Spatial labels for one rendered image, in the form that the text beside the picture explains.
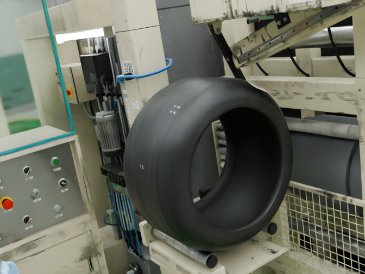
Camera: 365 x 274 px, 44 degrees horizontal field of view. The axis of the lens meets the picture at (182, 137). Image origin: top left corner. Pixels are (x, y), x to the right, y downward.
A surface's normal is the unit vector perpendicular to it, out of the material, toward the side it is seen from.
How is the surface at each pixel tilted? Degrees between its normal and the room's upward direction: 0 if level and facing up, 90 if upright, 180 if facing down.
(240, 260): 0
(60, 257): 90
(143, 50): 90
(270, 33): 90
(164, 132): 53
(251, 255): 0
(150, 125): 48
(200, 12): 90
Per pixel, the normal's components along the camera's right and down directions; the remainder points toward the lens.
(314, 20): -0.81, 0.27
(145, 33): 0.57, 0.13
